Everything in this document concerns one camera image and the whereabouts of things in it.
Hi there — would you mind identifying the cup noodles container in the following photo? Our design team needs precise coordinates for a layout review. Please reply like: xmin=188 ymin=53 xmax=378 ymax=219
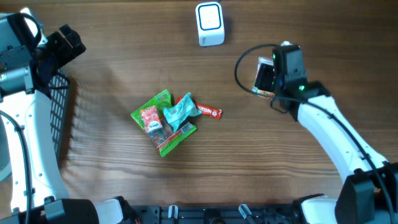
xmin=252 ymin=57 xmax=275 ymax=99

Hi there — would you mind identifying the red Nescafe stick sachet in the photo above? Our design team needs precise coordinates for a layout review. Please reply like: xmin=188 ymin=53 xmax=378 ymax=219
xmin=177 ymin=97 xmax=222 ymax=119

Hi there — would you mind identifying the teal snack wrapper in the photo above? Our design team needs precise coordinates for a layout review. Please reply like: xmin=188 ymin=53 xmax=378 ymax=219
xmin=163 ymin=92 xmax=201 ymax=132

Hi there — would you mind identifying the green candy bag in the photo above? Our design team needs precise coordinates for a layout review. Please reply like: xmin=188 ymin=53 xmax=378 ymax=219
xmin=131 ymin=90 xmax=197 ymax=157

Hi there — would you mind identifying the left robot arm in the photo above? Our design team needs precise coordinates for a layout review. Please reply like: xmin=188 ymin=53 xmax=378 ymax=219
xmin=1 ymin=9 xmax=125 ymax=223

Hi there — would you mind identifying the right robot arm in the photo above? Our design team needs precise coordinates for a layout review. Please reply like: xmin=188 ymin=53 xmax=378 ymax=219
xmin=266 ymin=44 xmax=397 ymax=223

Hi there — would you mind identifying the white barcode scanner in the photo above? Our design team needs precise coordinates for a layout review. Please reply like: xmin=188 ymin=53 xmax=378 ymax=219
xmin=195 ymin=1 xmax=225 ymax=47

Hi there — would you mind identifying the grey plastic mesh basket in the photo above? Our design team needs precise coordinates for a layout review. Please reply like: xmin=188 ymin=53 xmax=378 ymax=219
xmin=0 ymin=70 xmax=72 ymax=183

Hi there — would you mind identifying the left camera cable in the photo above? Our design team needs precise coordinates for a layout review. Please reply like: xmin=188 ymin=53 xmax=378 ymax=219
xmin=0 ymin=110 xmax=34 ymax=224

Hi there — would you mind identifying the camera cable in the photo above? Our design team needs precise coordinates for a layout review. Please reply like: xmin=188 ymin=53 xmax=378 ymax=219
xmin=0 ymin=110 xmax=34 ymax=224
xmin=234 ymin=43 xmax=396 ymax=224

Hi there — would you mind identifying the right camera cable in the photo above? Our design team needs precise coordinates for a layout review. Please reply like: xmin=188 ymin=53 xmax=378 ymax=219
xmin=234 ymin=43 xmax=396 ymax=224

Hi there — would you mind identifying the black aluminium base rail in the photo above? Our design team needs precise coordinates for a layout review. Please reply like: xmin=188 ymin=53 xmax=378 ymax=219
xmin=132 ymin=204 xmax=300 ymax=224

